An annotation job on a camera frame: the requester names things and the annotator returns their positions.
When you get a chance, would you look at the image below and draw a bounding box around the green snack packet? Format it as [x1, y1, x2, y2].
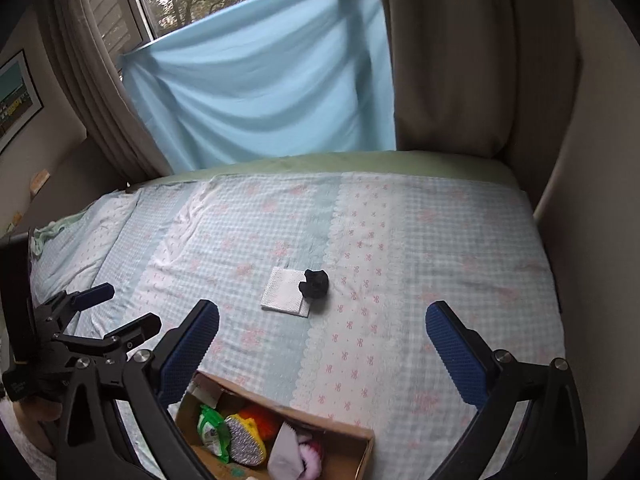
[197, 404, 232, 464]

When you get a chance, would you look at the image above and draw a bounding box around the orange pompom hair tie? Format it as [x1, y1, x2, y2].
[238, 406, 282, 442]

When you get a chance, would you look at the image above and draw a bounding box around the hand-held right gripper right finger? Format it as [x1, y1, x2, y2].
[425, 301, 587, 480]

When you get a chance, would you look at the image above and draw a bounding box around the pink fluffy scrunchie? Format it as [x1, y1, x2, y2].
[296, 435, 326, 477]

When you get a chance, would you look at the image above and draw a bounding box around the round grey sponge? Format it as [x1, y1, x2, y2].
[224, 414, 267, 467]

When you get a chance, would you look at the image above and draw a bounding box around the green bed sheet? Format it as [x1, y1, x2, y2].
[120, 150, 519, 192]

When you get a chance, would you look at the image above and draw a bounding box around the white folded napkin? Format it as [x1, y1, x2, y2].
[260, 266, 312, 318]

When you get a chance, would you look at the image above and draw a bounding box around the beige curtain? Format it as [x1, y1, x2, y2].
[374, 0, 517, 161]
[35, 0, 177, 187]

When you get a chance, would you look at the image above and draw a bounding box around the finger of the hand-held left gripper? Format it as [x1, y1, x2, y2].
[55, 312, 163, 361]
[34, 282, 116, 333]

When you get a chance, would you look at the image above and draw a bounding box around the cardboard box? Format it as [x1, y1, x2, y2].
[170, 371, 376, 480]

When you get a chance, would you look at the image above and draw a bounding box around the pale green crumpled cloth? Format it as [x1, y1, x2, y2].
[29, 214, 77, 261]

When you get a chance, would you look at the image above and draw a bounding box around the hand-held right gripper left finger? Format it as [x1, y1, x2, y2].
[56, 300, 221, 480]

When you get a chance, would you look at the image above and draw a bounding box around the black scrunchie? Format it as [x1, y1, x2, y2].
[298, 269, 330, 299]

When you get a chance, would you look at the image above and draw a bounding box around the framed wall picture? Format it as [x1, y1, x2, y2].
[0, 49, 45, 154]

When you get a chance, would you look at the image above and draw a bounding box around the white cloth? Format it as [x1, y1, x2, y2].
[268, 421, 302, 477]

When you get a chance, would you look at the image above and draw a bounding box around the light blue hanging cloth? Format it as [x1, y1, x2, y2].
[117, 0, 399, 171]

